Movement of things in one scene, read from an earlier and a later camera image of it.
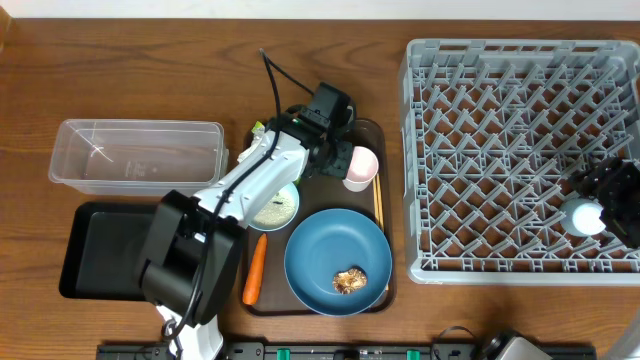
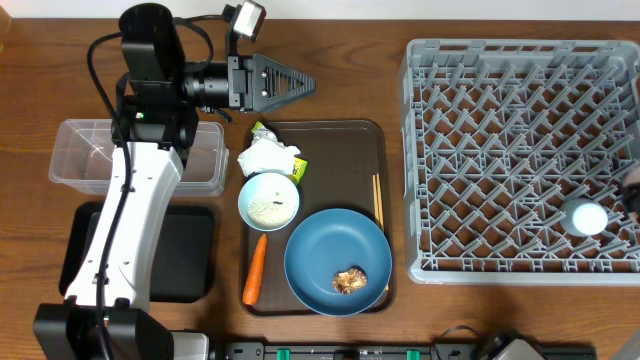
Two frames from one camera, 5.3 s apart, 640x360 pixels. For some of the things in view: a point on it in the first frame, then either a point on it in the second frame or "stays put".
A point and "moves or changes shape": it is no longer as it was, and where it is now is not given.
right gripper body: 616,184 to 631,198
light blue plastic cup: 580,217 stays put
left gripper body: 338,158 to 237,84
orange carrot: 252,284 stays put
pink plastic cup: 363,166 moves or changes shape
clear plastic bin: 138,157 stays put
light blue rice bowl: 277,210 stays put
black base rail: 331,351 stays put
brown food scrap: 349,281 stays put
